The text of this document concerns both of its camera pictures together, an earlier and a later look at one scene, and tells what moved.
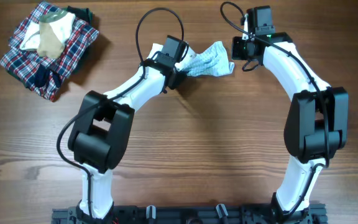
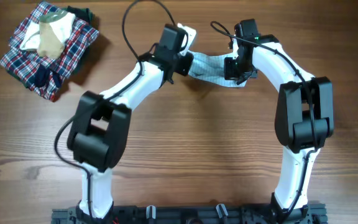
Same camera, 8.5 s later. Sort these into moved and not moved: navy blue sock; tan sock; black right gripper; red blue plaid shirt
Moved: black right gripper
Not moved: red blue plaid shirt; tan sock; navy blue sock
